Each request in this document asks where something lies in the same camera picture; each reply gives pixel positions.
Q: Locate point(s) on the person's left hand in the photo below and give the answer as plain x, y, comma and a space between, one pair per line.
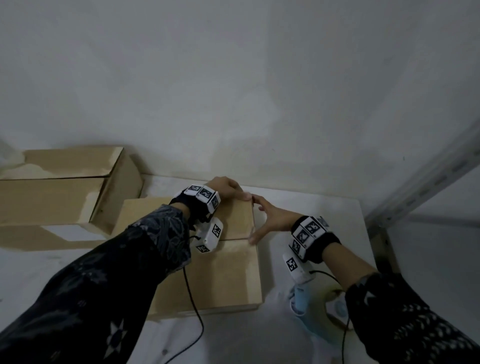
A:
228, 189

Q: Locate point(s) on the person's right hand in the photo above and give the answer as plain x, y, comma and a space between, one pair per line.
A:
281, 221

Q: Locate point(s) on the brown cardboard box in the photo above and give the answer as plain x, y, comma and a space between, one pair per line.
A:
48, 198
225, 277

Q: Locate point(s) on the blue white tape dispenser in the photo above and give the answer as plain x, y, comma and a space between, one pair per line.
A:
300, 300

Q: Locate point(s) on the clear tape roll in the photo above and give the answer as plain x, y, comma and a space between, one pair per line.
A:
332, 296

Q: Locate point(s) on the person's left forearm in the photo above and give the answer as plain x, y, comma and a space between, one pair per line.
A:
93, 300

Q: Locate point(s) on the person's right forearm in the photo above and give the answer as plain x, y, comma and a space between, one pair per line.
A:
393, 318

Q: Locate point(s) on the grey metal shelf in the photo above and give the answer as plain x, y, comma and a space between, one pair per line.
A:
431, 262

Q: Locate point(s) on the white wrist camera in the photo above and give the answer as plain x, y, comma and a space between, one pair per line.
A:
296, 268
210, 236

